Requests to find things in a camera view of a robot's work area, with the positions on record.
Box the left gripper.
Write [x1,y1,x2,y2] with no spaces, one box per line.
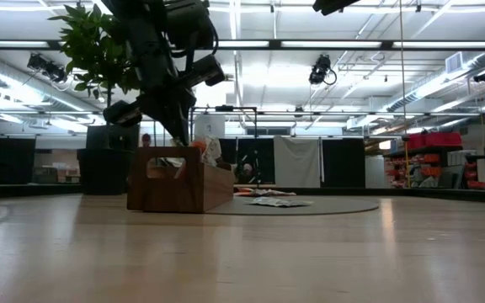
[102,40,226,146]

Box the wooden tea organizer box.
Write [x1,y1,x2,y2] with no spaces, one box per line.
[126,146,236,215]

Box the green yellow tea packet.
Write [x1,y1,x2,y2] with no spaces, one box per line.
[248,196,314,208]

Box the white panel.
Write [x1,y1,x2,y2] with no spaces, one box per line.
[194,114,226,139]

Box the black partition panel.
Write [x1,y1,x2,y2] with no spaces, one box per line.
[0,136,37,186]
[321,137,366,189]
[221,137,275,186]
[85,124,141,149]

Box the potted green plant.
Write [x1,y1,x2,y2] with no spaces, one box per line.
[47,3,162,195]

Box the black overhead light bar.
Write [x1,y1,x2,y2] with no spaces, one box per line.
[0,38,485,52]

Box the white curtain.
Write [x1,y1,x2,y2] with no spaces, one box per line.
[273,135,322,189]

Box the thin black crossbar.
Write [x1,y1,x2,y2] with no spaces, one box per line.
[191,109,485,118]

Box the round grey mat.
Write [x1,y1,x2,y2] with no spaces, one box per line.
[204,195,381,216]

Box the red storage bin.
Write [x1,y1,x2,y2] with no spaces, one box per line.
[406,134,427,150]
[425,132,463,147]

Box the shelf with orange bins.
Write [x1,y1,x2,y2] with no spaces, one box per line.
[383,145,485,190]

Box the black metal table frame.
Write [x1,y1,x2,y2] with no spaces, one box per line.
[0,183,485,206]

